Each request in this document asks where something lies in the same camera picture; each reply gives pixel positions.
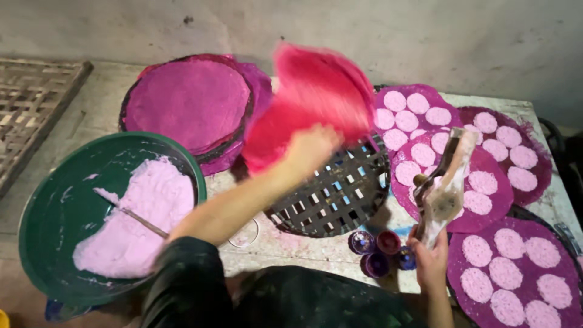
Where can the person's right hand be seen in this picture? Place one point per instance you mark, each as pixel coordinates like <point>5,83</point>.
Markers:
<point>430,268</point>

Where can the person's left hand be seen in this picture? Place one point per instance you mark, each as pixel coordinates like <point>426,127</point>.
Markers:
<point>307,150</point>

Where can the person's left fingers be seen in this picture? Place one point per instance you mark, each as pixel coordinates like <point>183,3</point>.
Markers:
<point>329,137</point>

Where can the bright pink round mat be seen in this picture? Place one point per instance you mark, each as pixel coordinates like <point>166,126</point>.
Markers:
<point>314,100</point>

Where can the black woven bamboo tray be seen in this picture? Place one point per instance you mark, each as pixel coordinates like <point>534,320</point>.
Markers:
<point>337,196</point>

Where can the group of pale pink discs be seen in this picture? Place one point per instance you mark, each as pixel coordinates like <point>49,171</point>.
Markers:
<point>406,120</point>
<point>483,182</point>
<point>505,273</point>
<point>508,136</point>

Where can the magenta round mat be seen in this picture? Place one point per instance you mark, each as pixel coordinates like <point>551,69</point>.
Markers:
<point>412,93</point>
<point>537,177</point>
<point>494,207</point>
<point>455,268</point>

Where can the small purple cup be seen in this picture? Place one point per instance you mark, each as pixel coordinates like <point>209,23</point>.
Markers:
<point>376,265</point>
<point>362,242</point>

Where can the small dark red cup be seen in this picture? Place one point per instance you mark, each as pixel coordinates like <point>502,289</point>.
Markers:
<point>388,241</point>

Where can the clear round glass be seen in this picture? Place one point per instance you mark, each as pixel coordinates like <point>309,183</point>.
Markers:
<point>243,233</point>

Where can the small blue cup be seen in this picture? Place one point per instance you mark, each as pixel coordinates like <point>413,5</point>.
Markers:
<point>404,258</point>

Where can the stack of magenta round mats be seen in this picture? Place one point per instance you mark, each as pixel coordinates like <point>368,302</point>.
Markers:
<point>186,102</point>

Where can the person's black clothing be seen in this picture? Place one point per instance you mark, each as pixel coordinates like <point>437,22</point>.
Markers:
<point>273,300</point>

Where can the pale pink dough mass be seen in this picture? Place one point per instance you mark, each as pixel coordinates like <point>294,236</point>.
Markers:
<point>145,214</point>

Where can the thin wooden stick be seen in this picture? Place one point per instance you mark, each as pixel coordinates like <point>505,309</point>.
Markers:
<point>136,219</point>

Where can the black round tray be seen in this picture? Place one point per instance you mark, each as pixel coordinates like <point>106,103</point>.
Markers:
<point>544,217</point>

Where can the green plastic basin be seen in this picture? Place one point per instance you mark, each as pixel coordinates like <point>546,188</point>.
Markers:
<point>54,214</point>

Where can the bamboo lattice rack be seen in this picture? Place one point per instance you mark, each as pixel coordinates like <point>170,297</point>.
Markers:
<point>32,104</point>

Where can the yellow object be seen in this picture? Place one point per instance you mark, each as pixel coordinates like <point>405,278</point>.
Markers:
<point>3,319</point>

